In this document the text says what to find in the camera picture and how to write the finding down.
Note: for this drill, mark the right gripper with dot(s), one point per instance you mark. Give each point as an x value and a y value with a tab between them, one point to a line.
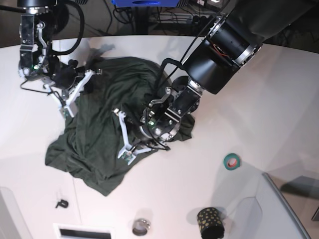
62	75

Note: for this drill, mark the small black clip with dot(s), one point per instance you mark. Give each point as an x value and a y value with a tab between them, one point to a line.
62	203

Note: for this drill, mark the dark green t-shirt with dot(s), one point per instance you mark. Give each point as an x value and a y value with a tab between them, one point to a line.
88	149

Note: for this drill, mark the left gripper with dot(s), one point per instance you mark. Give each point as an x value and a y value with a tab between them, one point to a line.
143	134

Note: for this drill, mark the silver tape roll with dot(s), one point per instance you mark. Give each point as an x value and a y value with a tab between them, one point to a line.
141	227

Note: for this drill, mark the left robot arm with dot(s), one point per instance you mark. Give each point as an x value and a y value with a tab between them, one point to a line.
230	41

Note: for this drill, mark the white slotted tray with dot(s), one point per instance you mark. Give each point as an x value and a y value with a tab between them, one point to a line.
65	231

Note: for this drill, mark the green tape roll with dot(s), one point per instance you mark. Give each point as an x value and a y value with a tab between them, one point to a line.
232	161

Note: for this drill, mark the blue plastic box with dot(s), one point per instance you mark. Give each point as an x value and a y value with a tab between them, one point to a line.
145	3

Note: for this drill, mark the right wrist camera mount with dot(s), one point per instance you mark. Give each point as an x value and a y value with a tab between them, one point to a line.
66	99

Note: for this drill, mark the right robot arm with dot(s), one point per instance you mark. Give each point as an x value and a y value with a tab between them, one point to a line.
40	22

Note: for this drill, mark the black gold-dotted cup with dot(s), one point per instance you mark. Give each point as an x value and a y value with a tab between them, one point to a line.
210	223

